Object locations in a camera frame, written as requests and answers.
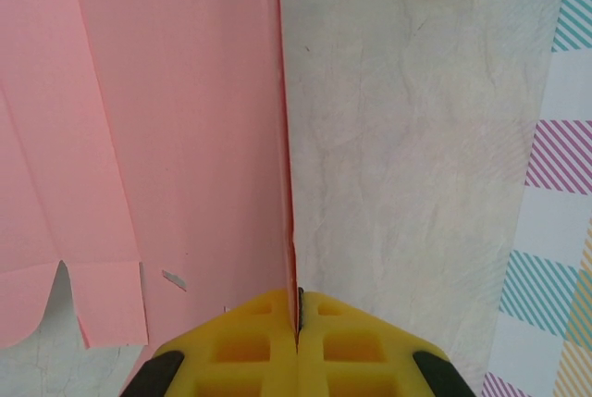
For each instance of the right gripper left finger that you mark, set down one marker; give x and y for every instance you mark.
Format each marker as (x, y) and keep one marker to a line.
(231, 360)

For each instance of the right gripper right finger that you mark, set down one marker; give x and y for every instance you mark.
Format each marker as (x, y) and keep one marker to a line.
(361, 360)

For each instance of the pink paper box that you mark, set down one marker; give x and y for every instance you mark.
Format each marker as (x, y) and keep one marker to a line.
(162, 115)

